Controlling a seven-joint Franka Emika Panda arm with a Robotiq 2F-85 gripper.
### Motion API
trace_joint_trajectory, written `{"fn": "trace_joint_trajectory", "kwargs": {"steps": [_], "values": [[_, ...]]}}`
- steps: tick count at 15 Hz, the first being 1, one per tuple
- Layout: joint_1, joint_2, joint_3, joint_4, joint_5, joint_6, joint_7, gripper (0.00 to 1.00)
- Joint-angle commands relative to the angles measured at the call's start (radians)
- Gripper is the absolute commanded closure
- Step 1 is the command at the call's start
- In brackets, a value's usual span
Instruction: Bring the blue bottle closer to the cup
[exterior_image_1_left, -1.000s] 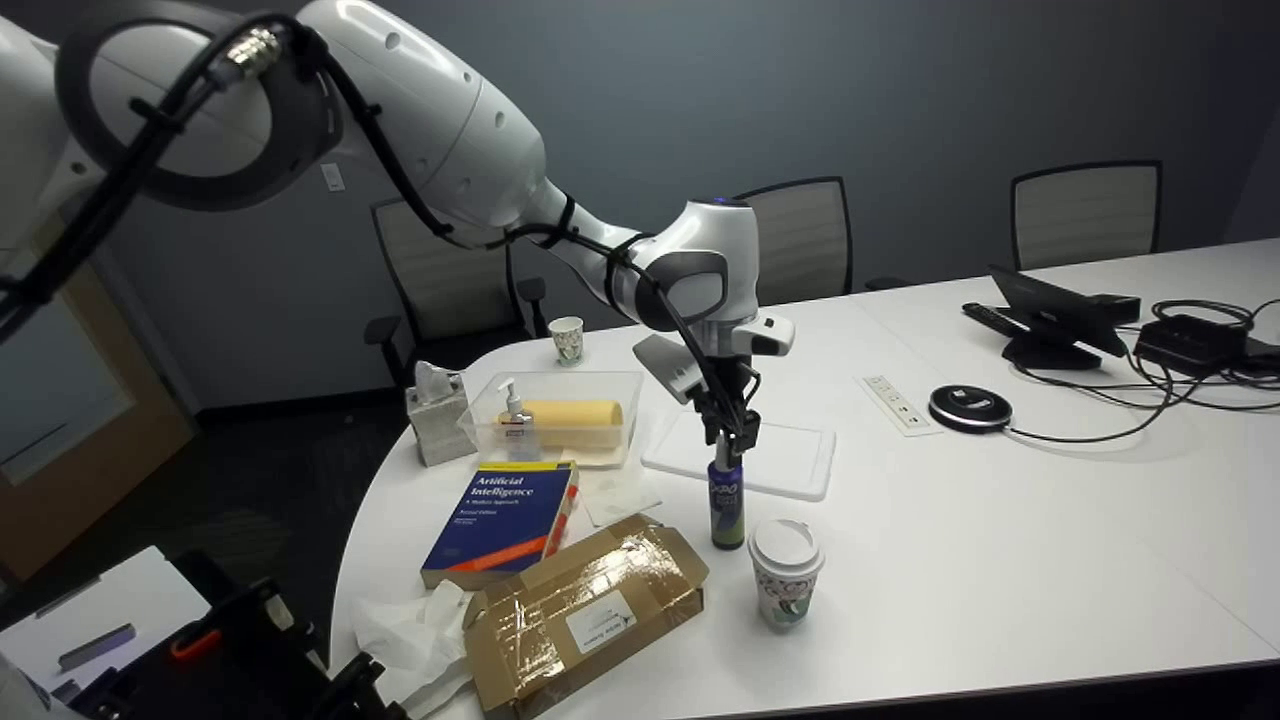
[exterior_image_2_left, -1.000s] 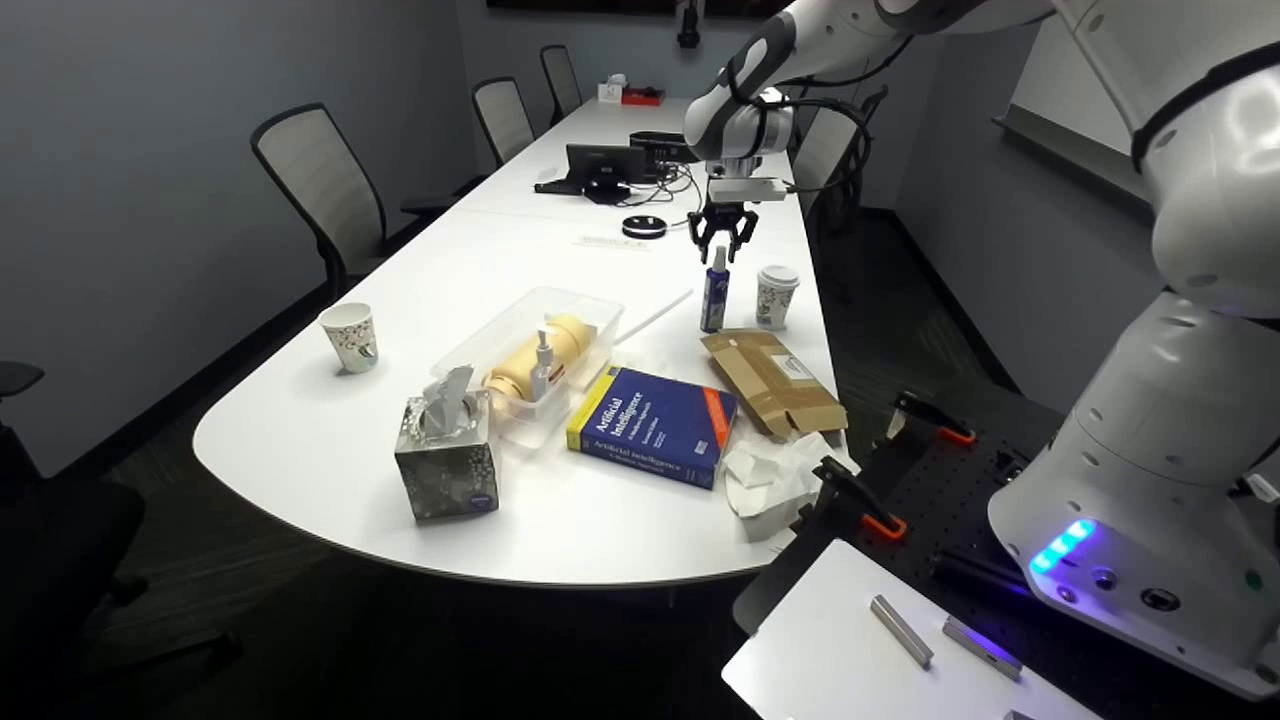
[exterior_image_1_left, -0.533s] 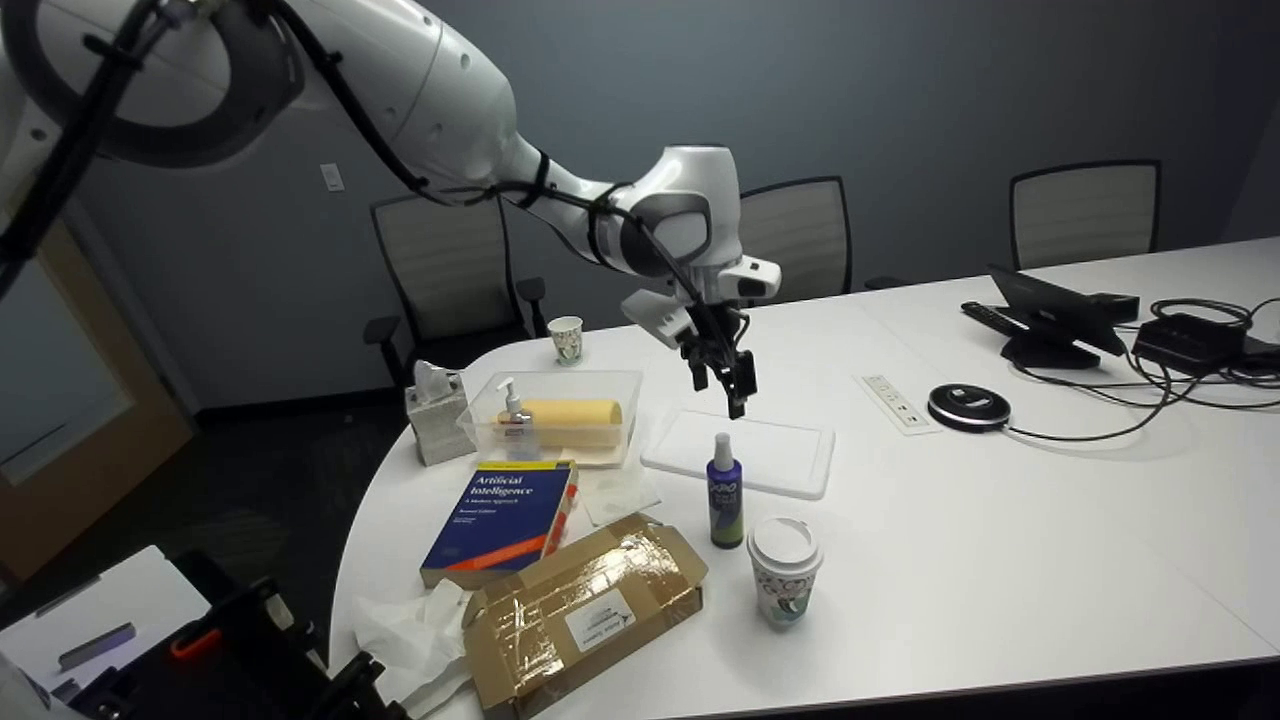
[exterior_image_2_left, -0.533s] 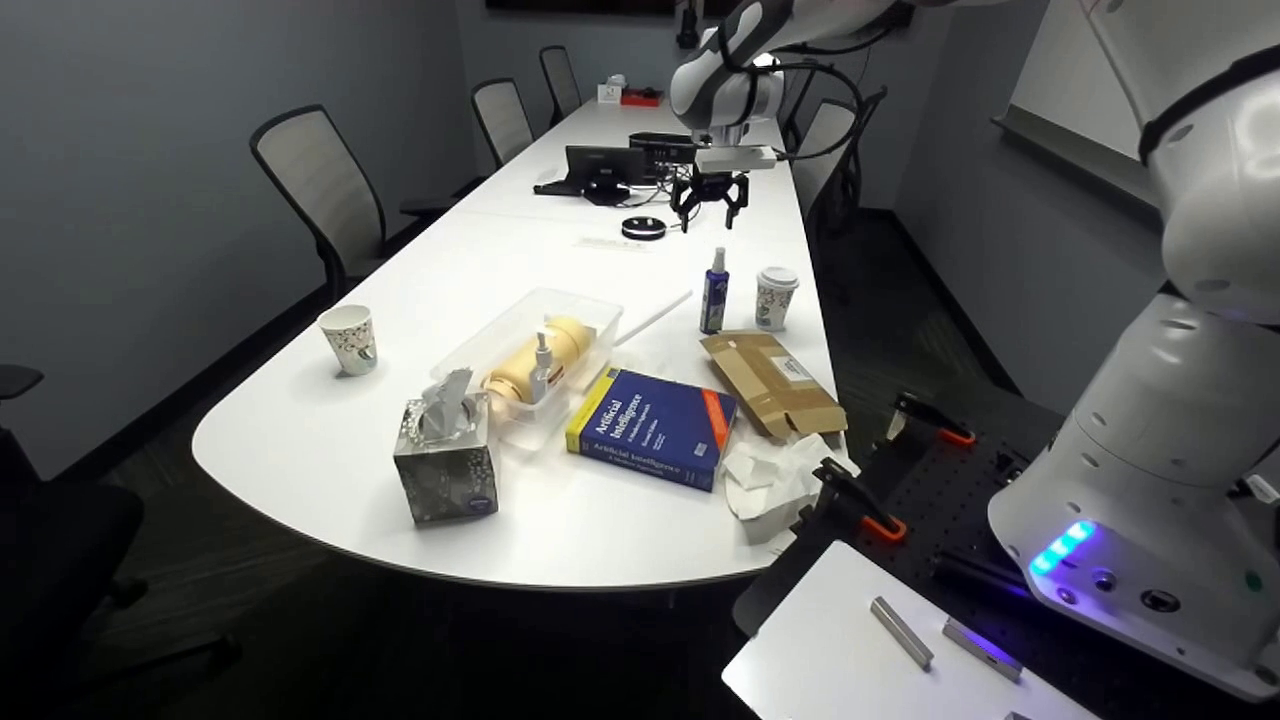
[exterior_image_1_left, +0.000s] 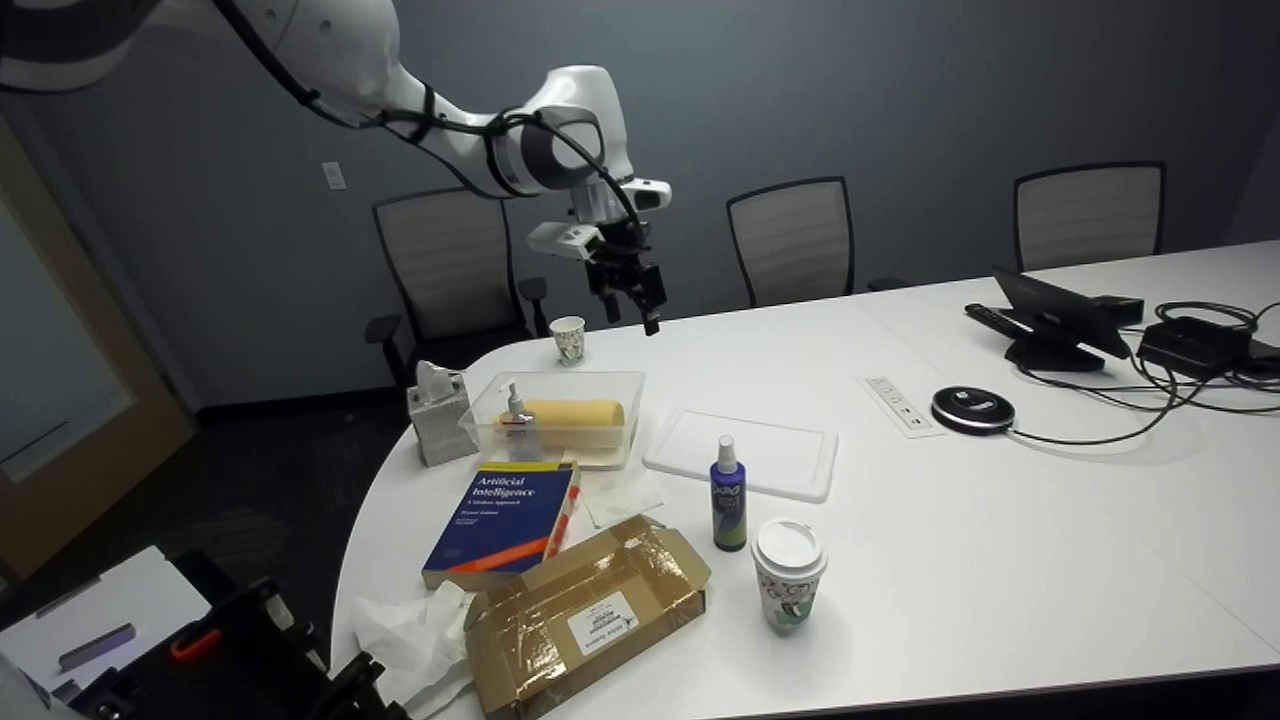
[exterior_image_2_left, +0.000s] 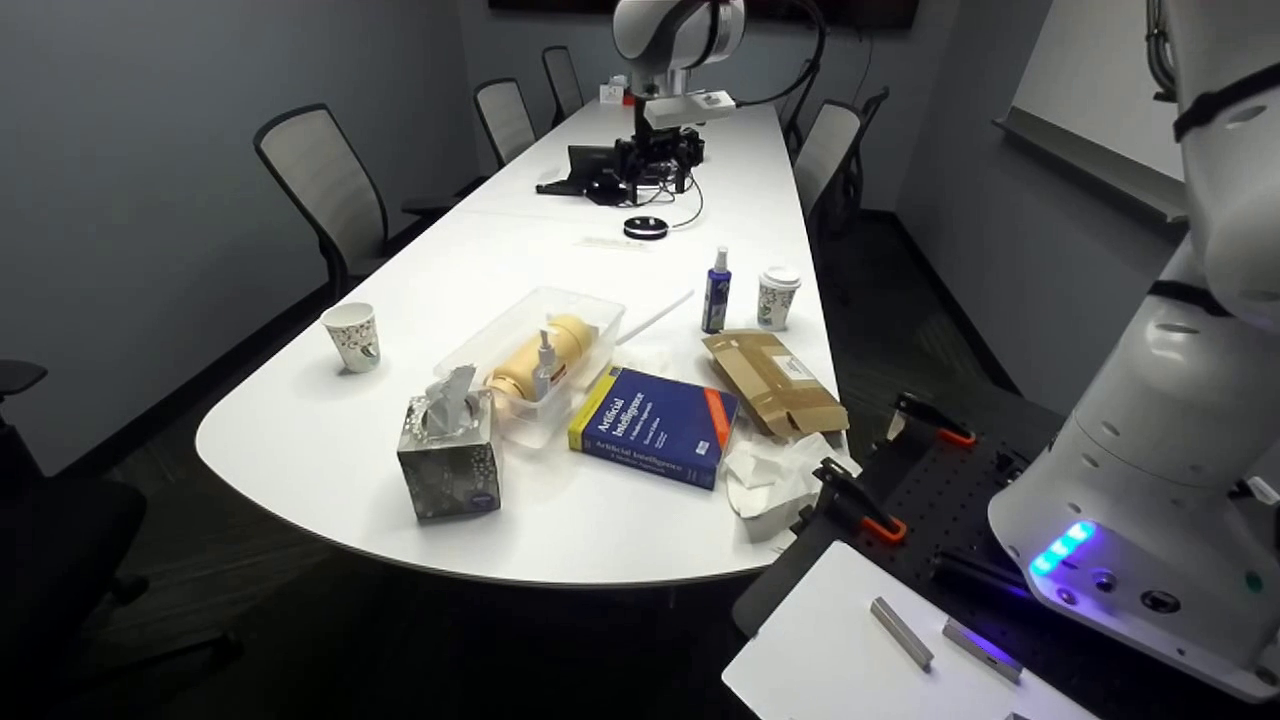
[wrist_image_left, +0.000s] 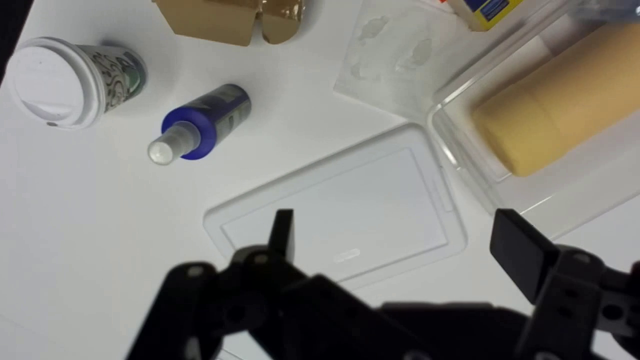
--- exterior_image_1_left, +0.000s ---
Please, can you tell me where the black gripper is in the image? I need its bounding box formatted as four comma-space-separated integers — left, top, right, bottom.
578, 215, 669, 338

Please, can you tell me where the blue spray bottle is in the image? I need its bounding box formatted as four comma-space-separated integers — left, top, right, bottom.
709, 432, 751, 556

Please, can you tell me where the open patterned paper cup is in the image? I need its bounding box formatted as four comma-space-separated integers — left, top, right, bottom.
549, 311, 592, 367

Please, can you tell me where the paper cup with white lid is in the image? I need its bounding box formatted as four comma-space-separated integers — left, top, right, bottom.
749, 516, 832, 640

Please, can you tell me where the clear plastic bag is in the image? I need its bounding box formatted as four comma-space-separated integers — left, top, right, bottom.
466, 367, 647, 470

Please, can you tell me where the yellow block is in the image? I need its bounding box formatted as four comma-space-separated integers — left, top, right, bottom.
524, 396, 627, 461

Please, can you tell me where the mesh back office chair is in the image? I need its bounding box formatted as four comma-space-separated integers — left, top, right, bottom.
1006, 154, 1172, 277
725, 171, 860, 311
363, 184, 553, 390

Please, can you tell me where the clear plastic container lid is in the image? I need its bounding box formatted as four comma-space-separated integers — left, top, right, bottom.
641, 405, 844, 504

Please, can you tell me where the grey marbled tissue box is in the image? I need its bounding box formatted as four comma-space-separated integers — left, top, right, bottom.
402, 356, 478, 466

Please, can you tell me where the blue book with orange spine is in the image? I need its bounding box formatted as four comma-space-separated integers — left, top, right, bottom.
418, 457, 584, 594

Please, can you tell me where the white remote strip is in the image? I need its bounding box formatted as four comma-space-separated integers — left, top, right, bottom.
860, 370, 936, 438

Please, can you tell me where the round black puck speaker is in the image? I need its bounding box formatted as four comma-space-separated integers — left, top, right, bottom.
929, 380, 1019, 438

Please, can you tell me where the crumpled white paper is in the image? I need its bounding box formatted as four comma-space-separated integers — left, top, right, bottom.
347, 575, 478, 720

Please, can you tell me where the black conference phone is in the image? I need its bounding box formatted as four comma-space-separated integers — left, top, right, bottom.
964, 270, 1149, 374

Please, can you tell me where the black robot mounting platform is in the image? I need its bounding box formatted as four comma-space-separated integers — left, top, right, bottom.
76, 538, 414, 720

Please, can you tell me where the black power adapter box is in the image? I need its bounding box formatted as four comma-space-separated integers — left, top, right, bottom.
1136, 301, 1280, 380

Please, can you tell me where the wooden framed door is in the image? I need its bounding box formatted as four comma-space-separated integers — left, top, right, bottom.
0, 116, 200, 582

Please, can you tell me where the white board sheet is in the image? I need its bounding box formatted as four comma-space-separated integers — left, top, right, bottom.
0, 538, 217, 705

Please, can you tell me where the grey marker with purple tint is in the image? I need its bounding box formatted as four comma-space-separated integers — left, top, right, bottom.
53, 621, 139, 677

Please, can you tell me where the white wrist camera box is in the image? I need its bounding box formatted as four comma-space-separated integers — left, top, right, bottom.
524, 215, 609, 264

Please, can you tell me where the black table cable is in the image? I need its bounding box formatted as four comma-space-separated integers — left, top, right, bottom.
1004, 295, 1280, 451

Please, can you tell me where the black clamp with orange handle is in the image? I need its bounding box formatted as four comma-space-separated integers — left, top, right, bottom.
163, 624, 233, 669

